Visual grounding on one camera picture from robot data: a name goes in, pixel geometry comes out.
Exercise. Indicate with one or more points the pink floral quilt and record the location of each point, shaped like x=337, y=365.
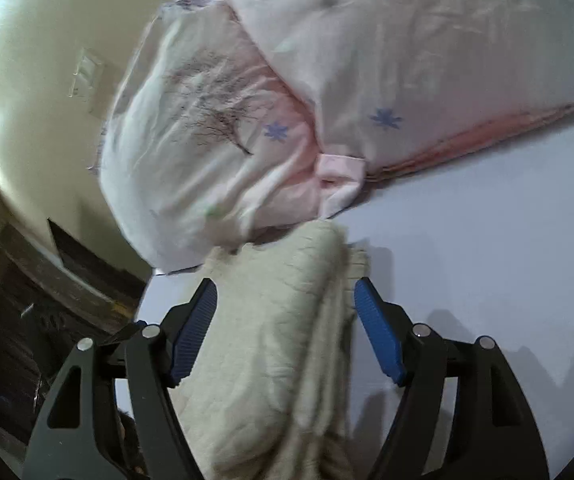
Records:
x=317, y=85

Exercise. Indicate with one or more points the dark wooden nightstand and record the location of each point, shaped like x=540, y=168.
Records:
x=42, y=320

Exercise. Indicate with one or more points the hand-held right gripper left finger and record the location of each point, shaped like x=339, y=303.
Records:
x=193, y=332

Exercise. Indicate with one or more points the white wall switch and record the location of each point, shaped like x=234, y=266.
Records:
x=85, y=74

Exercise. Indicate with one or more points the white bed sheet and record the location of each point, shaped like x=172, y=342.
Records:
x=467, y=240

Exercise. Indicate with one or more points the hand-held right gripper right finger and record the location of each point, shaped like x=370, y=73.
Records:
x=380, y=332

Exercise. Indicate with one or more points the cream knitted garment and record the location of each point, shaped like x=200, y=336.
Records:
x=272, y=360

